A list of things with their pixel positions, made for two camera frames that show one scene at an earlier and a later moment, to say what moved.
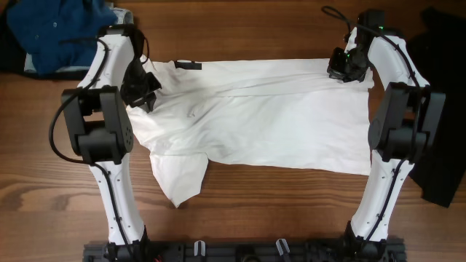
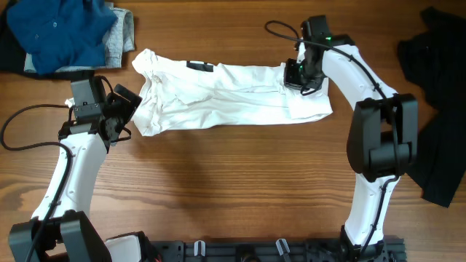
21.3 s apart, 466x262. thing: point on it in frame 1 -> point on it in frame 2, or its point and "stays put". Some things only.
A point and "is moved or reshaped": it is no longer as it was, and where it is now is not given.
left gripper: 147,96 -> 127,108
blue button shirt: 58,33 stays put
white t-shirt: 285,113 is moved or reshaped
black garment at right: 437,45 stays put
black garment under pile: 12,54 stays put
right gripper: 336,73 -> 290,81
